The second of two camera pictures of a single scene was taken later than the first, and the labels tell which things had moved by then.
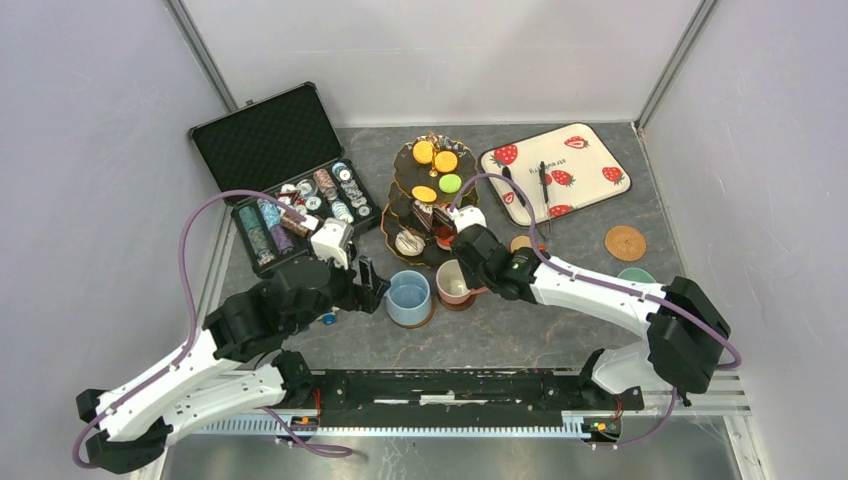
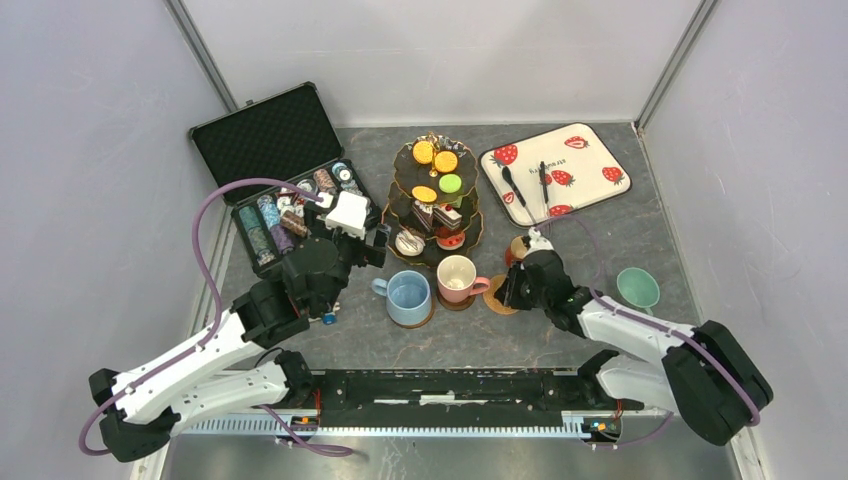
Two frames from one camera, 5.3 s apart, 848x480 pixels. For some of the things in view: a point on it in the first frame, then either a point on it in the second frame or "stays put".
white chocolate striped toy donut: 408,244 stays put
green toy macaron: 450,183 stays put
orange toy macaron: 445,161 stays put
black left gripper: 360,296 → 368,253
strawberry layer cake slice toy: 444,218 stays put
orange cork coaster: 625,243 → 494,303
